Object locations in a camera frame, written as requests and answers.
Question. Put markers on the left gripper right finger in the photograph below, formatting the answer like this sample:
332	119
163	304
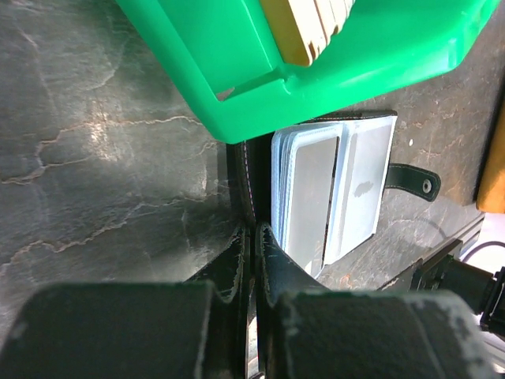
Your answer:
276	274

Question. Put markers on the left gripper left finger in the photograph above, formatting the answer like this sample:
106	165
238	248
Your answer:
222	351

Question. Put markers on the black leather card holder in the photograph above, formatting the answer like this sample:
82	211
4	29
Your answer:
287	179

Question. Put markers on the green plastic bin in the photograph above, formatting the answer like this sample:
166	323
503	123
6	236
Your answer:
223	59

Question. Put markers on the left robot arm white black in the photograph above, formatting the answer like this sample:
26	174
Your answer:
426	324

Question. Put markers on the stack of white cards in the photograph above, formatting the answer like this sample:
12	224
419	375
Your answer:
303	29

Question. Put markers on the mustard canvas tote bag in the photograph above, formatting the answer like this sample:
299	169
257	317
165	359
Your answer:
490	197

